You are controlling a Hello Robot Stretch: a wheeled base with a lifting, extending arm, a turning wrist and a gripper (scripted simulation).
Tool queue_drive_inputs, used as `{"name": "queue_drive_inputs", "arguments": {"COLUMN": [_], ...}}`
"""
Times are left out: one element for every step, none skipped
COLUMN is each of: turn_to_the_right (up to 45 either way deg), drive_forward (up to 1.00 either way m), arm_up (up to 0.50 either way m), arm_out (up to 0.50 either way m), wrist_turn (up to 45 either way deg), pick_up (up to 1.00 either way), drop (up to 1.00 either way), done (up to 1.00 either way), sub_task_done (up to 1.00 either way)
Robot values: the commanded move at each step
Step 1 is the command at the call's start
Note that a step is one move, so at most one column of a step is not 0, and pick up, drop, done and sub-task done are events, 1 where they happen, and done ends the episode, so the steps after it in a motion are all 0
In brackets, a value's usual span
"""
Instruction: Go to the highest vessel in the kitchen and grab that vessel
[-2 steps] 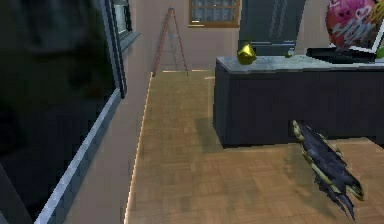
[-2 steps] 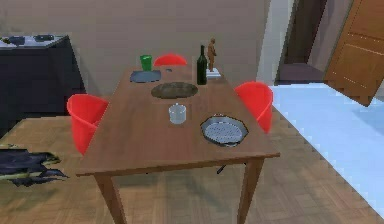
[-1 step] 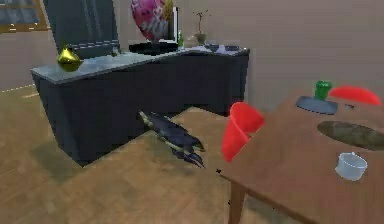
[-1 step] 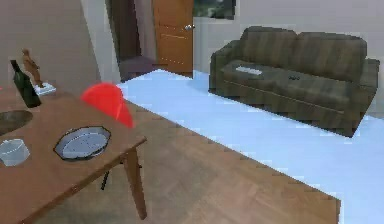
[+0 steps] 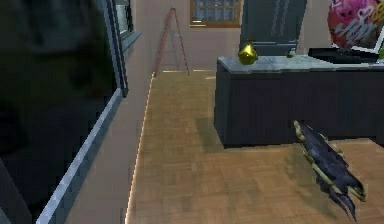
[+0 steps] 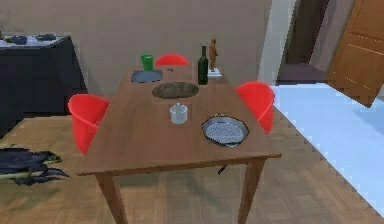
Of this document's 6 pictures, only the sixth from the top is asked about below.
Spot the clear glass cup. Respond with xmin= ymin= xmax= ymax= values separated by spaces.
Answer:
xmin=169 ymin=103 xmax=189 ymax=125

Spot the brown round plate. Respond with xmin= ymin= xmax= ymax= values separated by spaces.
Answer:
xmin=152 ymin=81 xmax=200 ymax=100

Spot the black frying pan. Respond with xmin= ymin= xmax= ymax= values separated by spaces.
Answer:
xmin=201 ymin=114 xmax=251 ymax=176

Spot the dark green bottle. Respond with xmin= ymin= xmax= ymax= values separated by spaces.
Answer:
xmin=197 ymin=45 xmax=209 ymax=86

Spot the red chair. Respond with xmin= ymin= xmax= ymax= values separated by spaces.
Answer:
xmin=67 ymin=93 xmax=111 ymax=156
xmin=235 ymin=81 xmax=276 ymax=135
xmin=154 ymin=53 xmax=190 ymax=67

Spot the brown wooden dining table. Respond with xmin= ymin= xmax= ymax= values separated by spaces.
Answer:
xmin=77 ymin=63 xmax=282 ymax=224

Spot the brown figurine on white base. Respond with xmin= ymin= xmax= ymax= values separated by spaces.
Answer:
xmin=207 ymin=37 xmax=223 ymax=79

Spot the green cup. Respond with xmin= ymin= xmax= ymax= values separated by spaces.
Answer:
xmin=140 ymin=54 xmax=155 ymax=72

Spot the black cabinet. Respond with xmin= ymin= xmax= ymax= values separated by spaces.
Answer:
xmin=0 ymin=34 xmax=88 ymax=139

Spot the dark dish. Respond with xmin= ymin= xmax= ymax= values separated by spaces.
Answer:
xmin=9 ymin=35 xmax=29 ymax=46
xmin=35 ymin=33 xmax=57 ymax=42

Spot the brown wooden room door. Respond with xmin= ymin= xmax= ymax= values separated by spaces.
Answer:
xmin=324 ymin=0 xmax=384 ymax=109

